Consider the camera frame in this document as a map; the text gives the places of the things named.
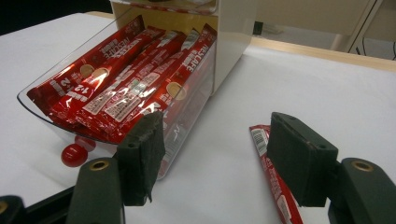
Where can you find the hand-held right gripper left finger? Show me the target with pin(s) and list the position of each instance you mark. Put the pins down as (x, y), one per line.
(141, 161)

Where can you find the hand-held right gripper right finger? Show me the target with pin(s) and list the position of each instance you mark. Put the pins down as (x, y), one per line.
(299, 158)

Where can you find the red coffee stick packet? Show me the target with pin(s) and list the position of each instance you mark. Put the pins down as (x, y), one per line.
(272, 180)

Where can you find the clear drawer with red knob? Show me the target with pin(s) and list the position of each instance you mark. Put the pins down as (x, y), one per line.
(190, 118)

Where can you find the stack of red coffee sticks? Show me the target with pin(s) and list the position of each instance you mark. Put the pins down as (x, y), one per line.
(124, 90)

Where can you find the white storage box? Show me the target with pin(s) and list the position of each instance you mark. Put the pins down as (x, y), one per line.
(232, 46)

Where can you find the beige desk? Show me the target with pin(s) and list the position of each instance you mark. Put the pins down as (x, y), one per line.
(311, 15)

